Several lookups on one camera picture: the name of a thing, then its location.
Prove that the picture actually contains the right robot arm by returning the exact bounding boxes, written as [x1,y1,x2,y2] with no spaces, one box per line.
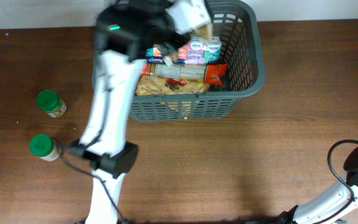
[277,139,358,224]

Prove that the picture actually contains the yellow instant coffee bag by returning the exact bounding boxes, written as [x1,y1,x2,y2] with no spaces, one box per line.
[135,75,211,121]

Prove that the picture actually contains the orange spaghetti pasta packet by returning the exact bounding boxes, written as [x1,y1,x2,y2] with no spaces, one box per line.
[141,63,228,87]

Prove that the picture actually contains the dark grey plastic basket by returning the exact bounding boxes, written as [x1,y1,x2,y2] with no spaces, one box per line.
[91,0,267,123]

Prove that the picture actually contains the white blue tissue pack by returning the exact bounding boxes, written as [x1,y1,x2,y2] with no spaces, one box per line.
[145,35,222,66]

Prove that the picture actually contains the brown pastry snack bag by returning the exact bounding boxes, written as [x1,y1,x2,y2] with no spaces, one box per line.
[163,23,214,65]

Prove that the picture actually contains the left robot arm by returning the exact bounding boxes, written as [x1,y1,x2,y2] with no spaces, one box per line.
[61,1,211,223]

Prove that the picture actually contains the green lid jar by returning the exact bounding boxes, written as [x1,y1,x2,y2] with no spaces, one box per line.
[36,90,67,118]
[30,134,62,162]

